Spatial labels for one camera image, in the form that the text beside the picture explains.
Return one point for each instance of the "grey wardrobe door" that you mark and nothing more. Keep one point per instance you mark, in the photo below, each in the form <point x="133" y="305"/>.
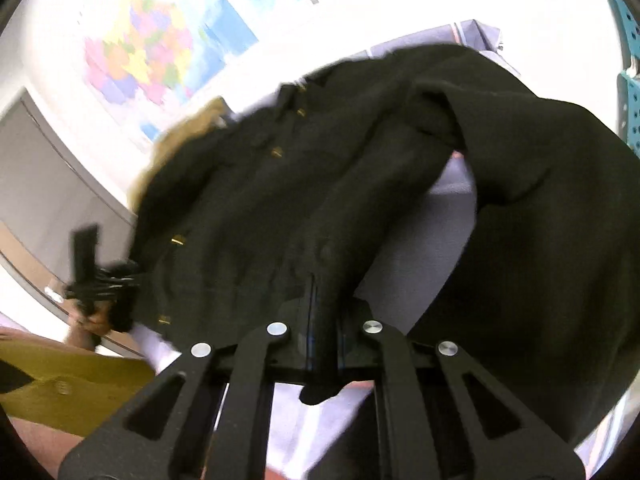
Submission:
<point x="46" y="195"/>

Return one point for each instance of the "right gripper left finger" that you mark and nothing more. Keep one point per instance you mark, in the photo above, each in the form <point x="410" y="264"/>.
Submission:
<point x="301" y="312"/>

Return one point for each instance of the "colourful wall map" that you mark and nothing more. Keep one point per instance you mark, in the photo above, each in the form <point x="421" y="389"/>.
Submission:
<point x="148" y="57"/>

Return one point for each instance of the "teal perforated storage basket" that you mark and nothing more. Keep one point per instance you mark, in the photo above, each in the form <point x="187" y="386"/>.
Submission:
<point x="628" y="78"/>

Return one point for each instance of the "black button-up coat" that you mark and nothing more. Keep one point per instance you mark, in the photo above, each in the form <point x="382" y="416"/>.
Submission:
<point x="380" y="224"/>

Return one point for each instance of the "person's left hand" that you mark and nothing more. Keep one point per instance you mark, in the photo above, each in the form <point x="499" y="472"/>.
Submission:
<point x="86" y="331"/>

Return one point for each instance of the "mustard yellow garment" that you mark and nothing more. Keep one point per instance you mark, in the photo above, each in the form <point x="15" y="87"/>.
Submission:
<point x="55" y="385"/>

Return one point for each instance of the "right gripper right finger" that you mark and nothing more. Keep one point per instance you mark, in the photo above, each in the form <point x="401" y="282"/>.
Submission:
<point x="347" y="347"/>

